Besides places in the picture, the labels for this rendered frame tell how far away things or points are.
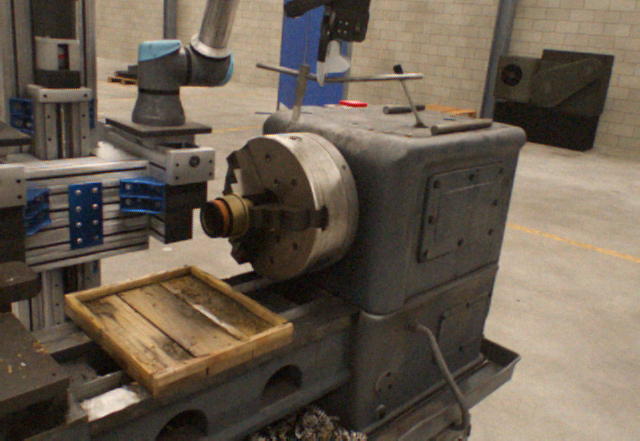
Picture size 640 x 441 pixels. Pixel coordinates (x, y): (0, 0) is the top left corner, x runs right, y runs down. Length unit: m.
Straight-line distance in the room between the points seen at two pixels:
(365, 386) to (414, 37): 11.29
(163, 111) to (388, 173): 0.74
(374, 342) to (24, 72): 1.13
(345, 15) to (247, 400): 0.76
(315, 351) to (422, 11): 11.35
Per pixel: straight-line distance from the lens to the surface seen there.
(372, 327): 1.31
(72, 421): 0.89
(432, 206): 1.34
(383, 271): 1.26
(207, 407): 1.14
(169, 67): 1.68
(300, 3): 1.15
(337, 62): 1.15
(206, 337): 1.14
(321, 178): 1.15
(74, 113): 1.71
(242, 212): 1.15
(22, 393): 0.88
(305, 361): 1.27
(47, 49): 1.66
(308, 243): 1.16
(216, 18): 1.65
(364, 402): 1.42
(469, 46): 11.87
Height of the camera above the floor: 1.46
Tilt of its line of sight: 16 degrees down
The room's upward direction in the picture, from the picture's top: 5 degrees clockwise
